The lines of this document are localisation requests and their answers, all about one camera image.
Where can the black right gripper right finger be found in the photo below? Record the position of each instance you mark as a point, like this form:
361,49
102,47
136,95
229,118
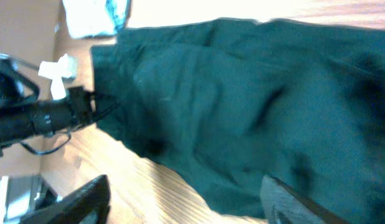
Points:
282,204

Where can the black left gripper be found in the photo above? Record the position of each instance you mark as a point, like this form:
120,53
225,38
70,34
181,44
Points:
72,112

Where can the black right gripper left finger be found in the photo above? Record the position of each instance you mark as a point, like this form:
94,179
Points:
88,204

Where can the black shorts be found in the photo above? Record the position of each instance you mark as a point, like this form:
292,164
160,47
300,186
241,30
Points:
226,102

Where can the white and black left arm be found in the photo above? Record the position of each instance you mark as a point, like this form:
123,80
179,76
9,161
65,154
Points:
23,115

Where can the folded light blue jeans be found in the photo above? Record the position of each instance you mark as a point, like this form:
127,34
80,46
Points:
95,18

